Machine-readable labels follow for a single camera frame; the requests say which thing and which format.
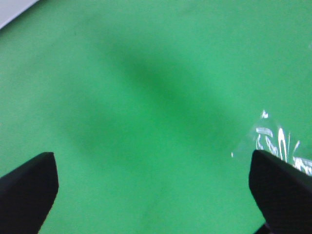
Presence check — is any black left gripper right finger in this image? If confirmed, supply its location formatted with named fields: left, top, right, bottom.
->
left=249, top=150, right=312, bottom=234

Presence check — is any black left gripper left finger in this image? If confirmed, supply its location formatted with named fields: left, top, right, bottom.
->
left=0, top=152, right=59, bottom=234

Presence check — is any green table mat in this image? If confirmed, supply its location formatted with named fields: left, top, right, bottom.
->
left=0, top=0, right=312, bottom=234

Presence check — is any white partition panel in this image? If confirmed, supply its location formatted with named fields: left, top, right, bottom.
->
left=0, top=0, right=38, bottom=29

